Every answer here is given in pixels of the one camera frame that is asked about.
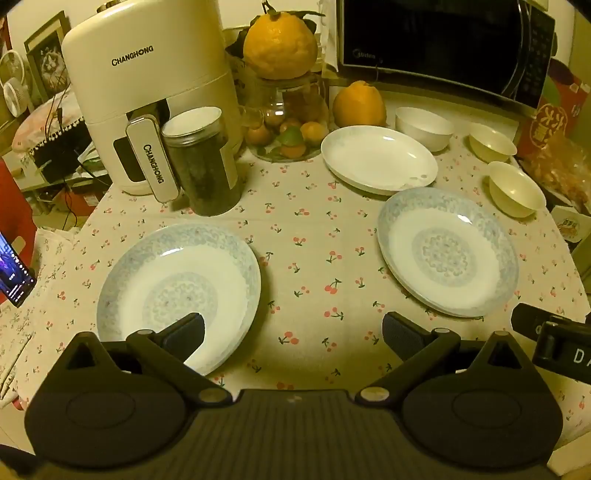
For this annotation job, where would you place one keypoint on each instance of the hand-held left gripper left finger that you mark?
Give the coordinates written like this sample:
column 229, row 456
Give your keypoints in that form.
column 187, row 330

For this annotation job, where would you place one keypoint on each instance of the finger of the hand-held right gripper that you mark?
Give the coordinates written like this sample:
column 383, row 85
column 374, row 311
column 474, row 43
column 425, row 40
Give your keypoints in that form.
column 526, row 321

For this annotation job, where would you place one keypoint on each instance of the cream air fryer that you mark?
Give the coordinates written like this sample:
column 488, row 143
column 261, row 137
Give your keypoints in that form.
column 138, row 69

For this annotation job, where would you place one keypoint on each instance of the pink cloth with bead fringe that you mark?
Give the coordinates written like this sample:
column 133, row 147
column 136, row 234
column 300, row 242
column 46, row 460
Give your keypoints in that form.
column 41, row 120

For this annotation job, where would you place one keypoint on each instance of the orange citrus fruit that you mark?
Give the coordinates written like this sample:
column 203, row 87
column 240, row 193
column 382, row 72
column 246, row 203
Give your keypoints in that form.
column 360, row 106

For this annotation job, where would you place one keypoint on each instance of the instant noodle cup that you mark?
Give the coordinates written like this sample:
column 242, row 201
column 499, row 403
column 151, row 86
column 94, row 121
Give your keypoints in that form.
column 570, row 226

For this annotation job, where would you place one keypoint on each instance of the small white fan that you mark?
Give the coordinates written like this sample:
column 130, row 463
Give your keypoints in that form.
column 11, row 64
column 16, row 97

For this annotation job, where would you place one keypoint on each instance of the white bowl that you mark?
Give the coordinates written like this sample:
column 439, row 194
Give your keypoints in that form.
column 422, row 129

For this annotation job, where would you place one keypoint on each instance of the white printed carton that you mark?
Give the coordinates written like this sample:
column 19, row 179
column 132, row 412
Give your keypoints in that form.
column 236, row 69

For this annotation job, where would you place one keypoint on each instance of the large orange citrus with leaves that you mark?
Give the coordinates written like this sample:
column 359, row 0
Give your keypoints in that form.
column 279, row 46

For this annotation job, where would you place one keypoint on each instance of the pile of small mandarins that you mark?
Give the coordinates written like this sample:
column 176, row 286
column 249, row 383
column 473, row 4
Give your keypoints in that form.
column 293, row 150

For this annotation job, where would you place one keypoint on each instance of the cream bowl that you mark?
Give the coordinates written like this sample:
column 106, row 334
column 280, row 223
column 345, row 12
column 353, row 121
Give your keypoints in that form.
column 517, row 189
column 491, row 143

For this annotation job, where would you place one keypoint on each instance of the smartphone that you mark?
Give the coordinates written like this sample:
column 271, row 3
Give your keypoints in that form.
column 14, row 272

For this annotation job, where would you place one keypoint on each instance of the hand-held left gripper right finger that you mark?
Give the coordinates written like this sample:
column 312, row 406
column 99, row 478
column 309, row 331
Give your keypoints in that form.
column 401, row 334

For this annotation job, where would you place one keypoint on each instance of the black electronic box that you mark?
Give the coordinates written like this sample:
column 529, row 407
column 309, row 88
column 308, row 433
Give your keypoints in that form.
column 60, row 154

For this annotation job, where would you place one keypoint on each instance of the floral cloth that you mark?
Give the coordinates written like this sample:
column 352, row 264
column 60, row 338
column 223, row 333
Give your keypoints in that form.
column 27, row 332

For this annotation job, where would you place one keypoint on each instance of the framed cat picture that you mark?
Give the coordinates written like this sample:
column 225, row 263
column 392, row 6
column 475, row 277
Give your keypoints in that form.
column 48, row 64

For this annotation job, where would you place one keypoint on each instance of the black microwave oven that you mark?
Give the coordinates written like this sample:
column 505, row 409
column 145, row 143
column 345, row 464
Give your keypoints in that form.
column 438, row 37

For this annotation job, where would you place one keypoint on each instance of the clear bag of snacks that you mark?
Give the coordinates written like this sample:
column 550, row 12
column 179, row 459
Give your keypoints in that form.
column 568, row 170

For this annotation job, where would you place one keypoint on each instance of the red printed box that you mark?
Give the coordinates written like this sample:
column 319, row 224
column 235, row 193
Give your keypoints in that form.
column 545, row 124

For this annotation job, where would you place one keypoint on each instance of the red chair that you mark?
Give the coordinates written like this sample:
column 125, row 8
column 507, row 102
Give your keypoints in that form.
column 14, row 203

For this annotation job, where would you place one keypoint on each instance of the white plastic bag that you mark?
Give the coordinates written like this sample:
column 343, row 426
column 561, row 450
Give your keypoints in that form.
column 330, row 46

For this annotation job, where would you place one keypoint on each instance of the blue patterned plate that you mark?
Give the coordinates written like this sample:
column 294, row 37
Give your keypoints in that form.
column 175, row 277
column 443, row 254

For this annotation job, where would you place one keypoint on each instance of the clear jar with dark contents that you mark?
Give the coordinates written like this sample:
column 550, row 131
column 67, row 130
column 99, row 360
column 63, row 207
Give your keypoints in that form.
column 203, row 170

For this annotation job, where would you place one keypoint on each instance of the cherry print tablecloth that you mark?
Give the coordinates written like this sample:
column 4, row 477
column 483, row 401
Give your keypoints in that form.
column 314, row 240

